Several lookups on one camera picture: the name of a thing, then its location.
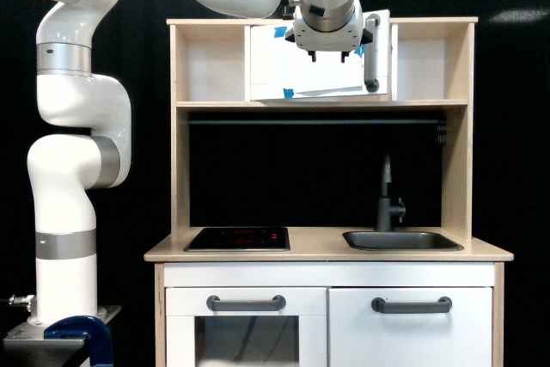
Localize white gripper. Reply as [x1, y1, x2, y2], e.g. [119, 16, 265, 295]
[284, 0, 375, 63]

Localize white microwave door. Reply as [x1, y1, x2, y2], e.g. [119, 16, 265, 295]
[246, 9, 391, 101]

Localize grey microwave door handle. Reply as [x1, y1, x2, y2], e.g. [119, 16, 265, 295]
[362, 14, 381, 93]

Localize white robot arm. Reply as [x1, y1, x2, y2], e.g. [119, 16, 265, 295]
[27, 0, 368, 326]

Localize white cabinet door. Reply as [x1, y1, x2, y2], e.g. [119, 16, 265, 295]
[328, 287, 492, 366]

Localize white oven door with window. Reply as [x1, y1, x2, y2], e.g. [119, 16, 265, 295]
[165, 287, 327, 366]

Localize blue tape piece right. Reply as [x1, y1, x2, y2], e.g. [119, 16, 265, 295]
[354, 44, 365, 58]

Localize blue tape piece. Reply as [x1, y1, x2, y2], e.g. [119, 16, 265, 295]
[354, 44, 365, 58]
[274, 26, 287, 39]
[283, 89, 294, 99]

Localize blue tape piece top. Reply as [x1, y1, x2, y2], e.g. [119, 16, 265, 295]
[274, 26, 287, 39]

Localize blue tape piece bottom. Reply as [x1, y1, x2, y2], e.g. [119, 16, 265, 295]
[283, 89, 294, 99]

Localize grey toy faucet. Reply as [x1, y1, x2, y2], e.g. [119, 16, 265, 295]
[375, 154, 406, 232]

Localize black toy stove top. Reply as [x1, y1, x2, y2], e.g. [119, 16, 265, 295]
[184, 227, 290, 252]

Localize grey toy sink basin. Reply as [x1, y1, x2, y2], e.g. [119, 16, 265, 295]
[343, 231, 463, 251]

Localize blue C-clamp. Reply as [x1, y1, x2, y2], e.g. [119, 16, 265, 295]
[43, 315, 113, 367]

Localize wooden toy kitchen frame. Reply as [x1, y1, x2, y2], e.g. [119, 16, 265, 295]
[145, 17, 513, 366]

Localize grey oven door handle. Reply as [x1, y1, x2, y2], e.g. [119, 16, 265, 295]
[206, 295, 286, 312]

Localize grey cabinet door handle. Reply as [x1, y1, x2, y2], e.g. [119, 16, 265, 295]
[371, 297, 453, 315]

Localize silver cable connector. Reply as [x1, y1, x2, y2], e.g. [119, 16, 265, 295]
[8, 295, 35, 311]

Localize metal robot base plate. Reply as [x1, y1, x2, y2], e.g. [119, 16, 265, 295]
[3, 304, 123, 367]

